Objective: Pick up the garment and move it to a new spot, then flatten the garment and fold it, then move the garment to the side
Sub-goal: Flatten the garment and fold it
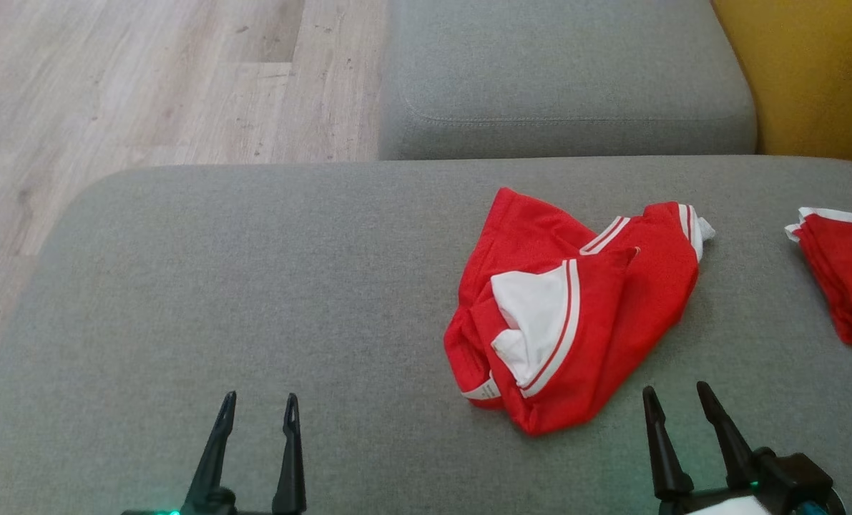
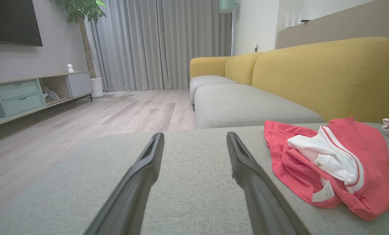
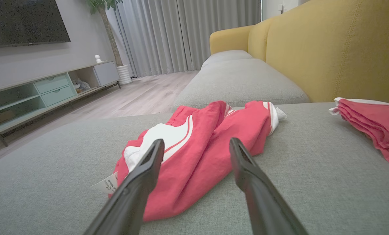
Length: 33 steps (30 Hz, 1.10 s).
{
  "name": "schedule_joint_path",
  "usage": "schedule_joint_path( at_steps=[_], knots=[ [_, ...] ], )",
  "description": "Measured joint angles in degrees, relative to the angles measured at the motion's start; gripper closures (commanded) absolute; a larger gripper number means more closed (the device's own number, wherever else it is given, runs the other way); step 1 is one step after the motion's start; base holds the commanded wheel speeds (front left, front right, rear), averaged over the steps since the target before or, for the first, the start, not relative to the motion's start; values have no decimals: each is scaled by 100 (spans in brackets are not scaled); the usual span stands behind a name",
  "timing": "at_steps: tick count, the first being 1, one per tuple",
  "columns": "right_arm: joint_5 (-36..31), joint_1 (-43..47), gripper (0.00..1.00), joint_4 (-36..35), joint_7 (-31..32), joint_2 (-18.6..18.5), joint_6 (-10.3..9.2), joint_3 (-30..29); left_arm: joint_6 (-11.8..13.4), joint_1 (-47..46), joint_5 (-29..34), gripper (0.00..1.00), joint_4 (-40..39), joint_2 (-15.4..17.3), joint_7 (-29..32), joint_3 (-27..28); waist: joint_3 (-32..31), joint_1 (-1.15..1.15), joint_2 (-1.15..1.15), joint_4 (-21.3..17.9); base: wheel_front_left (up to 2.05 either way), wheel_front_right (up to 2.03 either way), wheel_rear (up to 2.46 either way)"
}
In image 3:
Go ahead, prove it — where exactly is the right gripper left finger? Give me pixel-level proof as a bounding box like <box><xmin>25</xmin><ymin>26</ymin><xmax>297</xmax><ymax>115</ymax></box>
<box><xmin>83</xmin><ymin>139</ymin><xmax>165</xmax><ymax>235</ymax></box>

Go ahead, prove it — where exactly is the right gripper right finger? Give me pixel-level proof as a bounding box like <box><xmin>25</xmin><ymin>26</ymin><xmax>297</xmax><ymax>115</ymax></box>
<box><xmin>229</xmin><ymin>137</ymin><xmax>309</xmax><ymax>235</ymax></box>

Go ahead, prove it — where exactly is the red garment with paper tag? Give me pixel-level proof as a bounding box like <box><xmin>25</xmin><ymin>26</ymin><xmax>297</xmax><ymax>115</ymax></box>
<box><xmin>93</xmin><ymin>101</ymin><xmax>288</xmax><ymax>222</ymax></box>

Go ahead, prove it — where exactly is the red garment with white stripes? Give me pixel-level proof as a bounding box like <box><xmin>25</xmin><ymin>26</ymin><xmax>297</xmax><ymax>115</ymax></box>
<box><xmin>328</xmin><ymin>97</ymin><xmax>389</xmax><ymax>165</ymax></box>

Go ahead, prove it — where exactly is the large grey sofa seat cushion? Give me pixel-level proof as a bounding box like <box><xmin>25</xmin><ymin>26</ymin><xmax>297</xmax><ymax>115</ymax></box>
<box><xmin>0</xmin><ymin>102</ymin><xmax>389</xmax><ymax>235</ymax></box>

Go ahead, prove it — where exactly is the white ribbed plant pot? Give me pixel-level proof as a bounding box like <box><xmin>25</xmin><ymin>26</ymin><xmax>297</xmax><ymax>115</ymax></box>
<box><xmin>117</xmin><ymin>65</ymin><xmax>133</xmax><ymax>85</ymax></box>

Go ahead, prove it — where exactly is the grey plush toy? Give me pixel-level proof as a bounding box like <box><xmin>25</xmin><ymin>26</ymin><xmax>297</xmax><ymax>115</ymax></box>
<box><xmin>72</xmin><ymin>78</ymin><xmax>91</xmax><ymax>92</ymax></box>

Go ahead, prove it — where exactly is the medium grey sofa seat cushion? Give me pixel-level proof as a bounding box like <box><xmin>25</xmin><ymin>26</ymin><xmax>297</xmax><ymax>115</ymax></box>
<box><xmin>171</xmin><ymin>59</ymin><xmax>310</xmax><ymax>110</ymax></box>

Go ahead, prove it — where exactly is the mint green cabinet drawer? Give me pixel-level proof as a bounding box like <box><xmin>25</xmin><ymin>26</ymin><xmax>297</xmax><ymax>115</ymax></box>
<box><xmin>34</xmin><ymin>73</ymin><xmax>70</xmax><ymax>94</ymax></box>
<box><xmin>41</xmin><ymin>86</ymin><xmax>75</xmax><ymax>106</ymax></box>

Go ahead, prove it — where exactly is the grey cabinet door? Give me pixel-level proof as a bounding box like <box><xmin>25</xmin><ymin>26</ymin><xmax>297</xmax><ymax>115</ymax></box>
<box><xmin>94</xmin><ymin>61</ymin><xmax>120</xmax><ymax>86</ymax></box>

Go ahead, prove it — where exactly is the long low TV cabinet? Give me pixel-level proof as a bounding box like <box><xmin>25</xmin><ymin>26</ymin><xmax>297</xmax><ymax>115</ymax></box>
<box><xmin>0</xmin><ymin>60</ymin><xmax>121</xmax><ymax>147</ymax></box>

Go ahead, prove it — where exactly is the small grey sofa seat cushion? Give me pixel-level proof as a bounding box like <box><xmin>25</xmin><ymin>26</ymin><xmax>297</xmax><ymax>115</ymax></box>
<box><xmin>201</xmin><ymin>50</ymin><xmax>254</xmax><ymax>70</ymax></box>

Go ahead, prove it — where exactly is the brown flat box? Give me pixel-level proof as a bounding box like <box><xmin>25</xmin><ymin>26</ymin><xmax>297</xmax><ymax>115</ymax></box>
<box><xmin>0</xmin><ymin>110</ymin><xmax>16</xmax><ymax>124</ymax></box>

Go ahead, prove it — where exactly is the green indoor tree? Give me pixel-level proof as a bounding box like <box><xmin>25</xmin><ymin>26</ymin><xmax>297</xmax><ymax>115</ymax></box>
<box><xmin>85</xmin><ymin>0</ymin><xmax>123</xmax><ymax>67</ymax></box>

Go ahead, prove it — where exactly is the yellow sofa backrest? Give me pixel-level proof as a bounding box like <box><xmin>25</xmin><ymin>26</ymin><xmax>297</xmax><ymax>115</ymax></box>
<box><xmin>209</xmin><ymin>0</ymin><xmax>389</xmax><ymax>106</ymax></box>

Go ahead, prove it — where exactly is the grey pleated curtain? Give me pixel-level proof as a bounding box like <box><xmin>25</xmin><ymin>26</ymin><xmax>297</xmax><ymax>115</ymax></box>
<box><xmin>114</xmin><ymin>0</ymin><xmax>262</xmax><ymax>78</ymax></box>

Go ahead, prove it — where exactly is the black flat television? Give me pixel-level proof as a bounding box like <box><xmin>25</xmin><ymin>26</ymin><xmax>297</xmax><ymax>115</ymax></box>
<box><xmin>0</xmin><ymin>0</ymin><xmax>71</xmax><ymax>49</ymax></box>

